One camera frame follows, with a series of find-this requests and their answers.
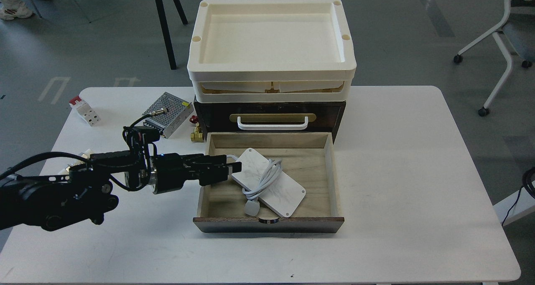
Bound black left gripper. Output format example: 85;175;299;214
150;153;242;194

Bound white charging cable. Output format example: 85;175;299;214
226;148;307;218

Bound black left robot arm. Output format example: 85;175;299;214
0;150;242;232

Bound dark wooden cabinet body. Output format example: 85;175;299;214
194;100;346;140

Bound metal mesh power supply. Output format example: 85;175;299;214
143;92;194;139

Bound open wooden drawer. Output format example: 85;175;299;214
193;132;344;233

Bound cream plastic stacked tray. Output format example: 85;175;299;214
187;0;357;103

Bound metal fittings white caps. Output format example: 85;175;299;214
59;149;94;175

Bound white red circuit breaker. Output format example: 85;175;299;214
69;95;101;126

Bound black table legs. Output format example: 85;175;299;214
151;0;189;70

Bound white sneaker of person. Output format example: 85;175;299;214
0;3;34;21

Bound white office chair base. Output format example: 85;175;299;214
453;0;535;117

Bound brass valve red handle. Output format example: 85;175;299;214
189;115;204;143

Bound black wrist camera with cable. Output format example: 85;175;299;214
122;107;168;170

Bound white drawer handle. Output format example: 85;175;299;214
237;116;309;131

